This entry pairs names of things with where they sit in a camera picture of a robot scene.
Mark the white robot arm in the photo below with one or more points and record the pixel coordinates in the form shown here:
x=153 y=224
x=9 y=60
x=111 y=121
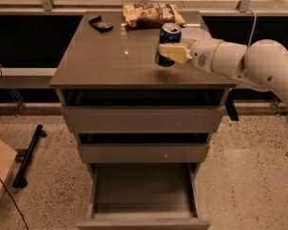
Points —
x=263 y=66

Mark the grey drawer cabinet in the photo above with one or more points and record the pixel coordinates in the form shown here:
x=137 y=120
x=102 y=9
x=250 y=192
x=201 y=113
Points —
x=118 y=69

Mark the grey middle drawer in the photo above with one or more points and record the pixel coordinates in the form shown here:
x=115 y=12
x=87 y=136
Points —
x=143 y=153

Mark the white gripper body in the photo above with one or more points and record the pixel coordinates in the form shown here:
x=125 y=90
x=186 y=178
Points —
x=202 y=54

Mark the white bowl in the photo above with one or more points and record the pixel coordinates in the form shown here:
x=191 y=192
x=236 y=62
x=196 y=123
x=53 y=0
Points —
x=194 y=33

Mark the black bar with wheels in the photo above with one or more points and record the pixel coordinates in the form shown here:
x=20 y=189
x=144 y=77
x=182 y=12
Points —
x=20 y=180

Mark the grey open bottom drawer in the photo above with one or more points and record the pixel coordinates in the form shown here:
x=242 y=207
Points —
x=143 y=197

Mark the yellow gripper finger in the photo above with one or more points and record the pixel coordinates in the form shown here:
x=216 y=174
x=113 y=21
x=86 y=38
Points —
x=176 y=52
x=188 y=41

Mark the grey top drawer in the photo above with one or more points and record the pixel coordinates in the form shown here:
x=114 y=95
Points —
x=89 y=119

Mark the blue pepsi can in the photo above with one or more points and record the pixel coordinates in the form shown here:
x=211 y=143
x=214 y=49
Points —
x=169 y=33

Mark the yellow brown chip bag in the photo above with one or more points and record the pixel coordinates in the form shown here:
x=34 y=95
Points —
x=152 y=14

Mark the black snack packet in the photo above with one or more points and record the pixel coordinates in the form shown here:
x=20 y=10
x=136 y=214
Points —
x=98 y=24

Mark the black cabinet leg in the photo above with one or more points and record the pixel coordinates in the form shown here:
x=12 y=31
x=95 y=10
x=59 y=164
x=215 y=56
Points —
x=231 y=110

